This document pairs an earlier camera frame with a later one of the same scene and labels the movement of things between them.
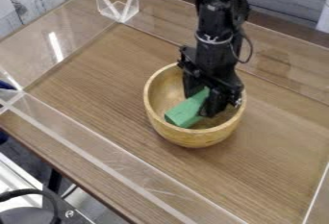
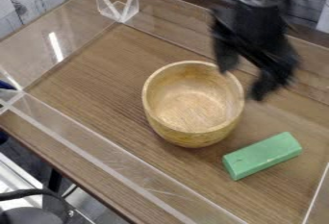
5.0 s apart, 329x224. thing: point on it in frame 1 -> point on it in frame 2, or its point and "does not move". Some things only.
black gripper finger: x=217 y=101 -> x=272 y=78
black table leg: x=54 y=181 does not move
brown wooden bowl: x=212 y=131 does not move
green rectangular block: x=187 y=112 -> x=261 y=155
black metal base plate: x=54 y=211 does not move
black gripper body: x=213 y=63 -> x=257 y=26
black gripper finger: x=193 y=83 -> x=227 y=53
